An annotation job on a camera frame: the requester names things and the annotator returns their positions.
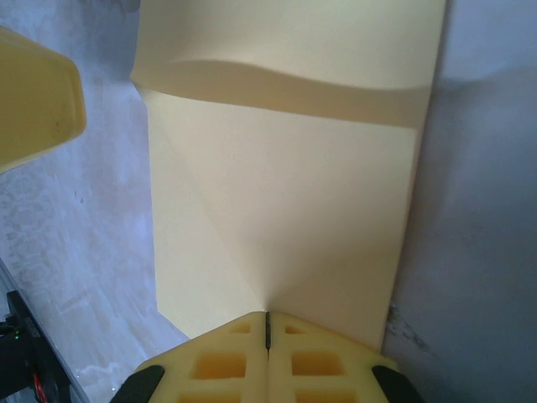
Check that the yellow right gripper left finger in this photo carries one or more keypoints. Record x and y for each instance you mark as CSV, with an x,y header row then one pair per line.
x,y
218,361

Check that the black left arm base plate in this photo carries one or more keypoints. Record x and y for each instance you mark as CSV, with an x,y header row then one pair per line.
x,y
21,357

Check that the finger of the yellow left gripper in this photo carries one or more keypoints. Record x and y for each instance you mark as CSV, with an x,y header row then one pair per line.
x,y
38,101

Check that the pale yellow paper sheet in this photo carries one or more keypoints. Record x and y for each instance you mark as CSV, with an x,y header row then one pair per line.
x,y
285,189

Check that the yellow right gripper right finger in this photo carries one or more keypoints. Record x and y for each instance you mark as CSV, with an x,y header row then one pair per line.
x,y
319,361

